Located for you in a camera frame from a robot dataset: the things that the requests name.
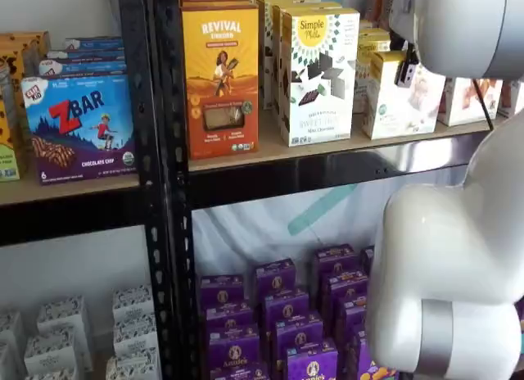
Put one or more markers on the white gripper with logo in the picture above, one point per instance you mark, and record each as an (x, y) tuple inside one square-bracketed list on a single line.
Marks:
[(403, 15)]

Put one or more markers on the Simple Mills almond bars box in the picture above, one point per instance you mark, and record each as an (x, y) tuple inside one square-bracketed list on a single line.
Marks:
[(393, 114), (374, 34), (364, 69)]

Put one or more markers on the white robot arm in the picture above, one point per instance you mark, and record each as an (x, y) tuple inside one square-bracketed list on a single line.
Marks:
[(450, 253)]

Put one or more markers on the orange pretzel crackers box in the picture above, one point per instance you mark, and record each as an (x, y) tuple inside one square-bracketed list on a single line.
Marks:
[(380, 5), (462, 105)]

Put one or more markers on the wooden shelf board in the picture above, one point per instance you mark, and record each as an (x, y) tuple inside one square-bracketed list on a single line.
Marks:
[(82, 189), (270, 146)]

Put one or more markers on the black metal shelf rack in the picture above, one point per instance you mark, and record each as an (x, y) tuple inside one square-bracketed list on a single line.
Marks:
[(286, 179), (61, 216)]

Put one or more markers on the orange Revival crackers box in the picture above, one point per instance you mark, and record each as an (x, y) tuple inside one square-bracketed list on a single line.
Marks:
[(217, 3), (221, 89)]

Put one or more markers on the purple Annie's box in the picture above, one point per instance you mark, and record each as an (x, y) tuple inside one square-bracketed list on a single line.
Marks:
[(299, 335), (335, 259), (239, 374), (286, 308), (352, 318), (229, 316), (367, 259), (233, 347), (313, 363), (362, 359), (274, 277), (344, 288), (221, 290)]

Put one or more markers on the purple Zbar chocolate chip box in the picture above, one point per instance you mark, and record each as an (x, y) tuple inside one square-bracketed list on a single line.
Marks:
[(86, 54), (82, 67), (94, 43), (78, 130)]

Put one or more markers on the small white patterned box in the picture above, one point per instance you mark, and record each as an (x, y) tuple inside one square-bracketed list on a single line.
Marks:
[(133, 367), (61, 314), (53, 353), (133, 302), (135, 335), (6, 361), (11, 328)]

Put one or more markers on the orange chocolate chip snack box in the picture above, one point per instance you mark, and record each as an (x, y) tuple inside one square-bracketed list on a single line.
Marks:
[(28, 48), (6, 138)]

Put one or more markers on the white backdrop sheet teal print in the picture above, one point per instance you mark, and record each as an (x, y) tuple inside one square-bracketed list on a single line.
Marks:
[(245, 232)]

